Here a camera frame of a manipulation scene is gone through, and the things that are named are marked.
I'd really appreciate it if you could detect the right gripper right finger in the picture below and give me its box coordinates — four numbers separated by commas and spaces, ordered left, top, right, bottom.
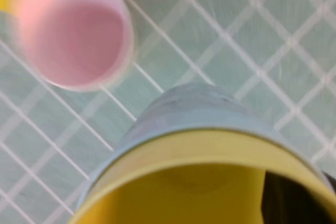
322, 172, 336, 188

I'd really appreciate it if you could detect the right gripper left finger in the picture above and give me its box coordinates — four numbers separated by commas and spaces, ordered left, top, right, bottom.
261, 170, 336, 224

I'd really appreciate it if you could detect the yellow plastic cup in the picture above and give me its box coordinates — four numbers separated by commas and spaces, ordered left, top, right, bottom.
69, 129, 336, 224

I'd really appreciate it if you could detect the light blue plastic cup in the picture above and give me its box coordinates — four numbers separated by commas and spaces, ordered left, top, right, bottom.
78, 82, 336, 224

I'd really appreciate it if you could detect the pink plastic cup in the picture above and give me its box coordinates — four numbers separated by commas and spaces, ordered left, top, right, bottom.
10, 0, 136, 92

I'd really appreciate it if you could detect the green checked tablecloth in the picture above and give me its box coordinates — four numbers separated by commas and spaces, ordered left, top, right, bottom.
0, 0, 336, 224

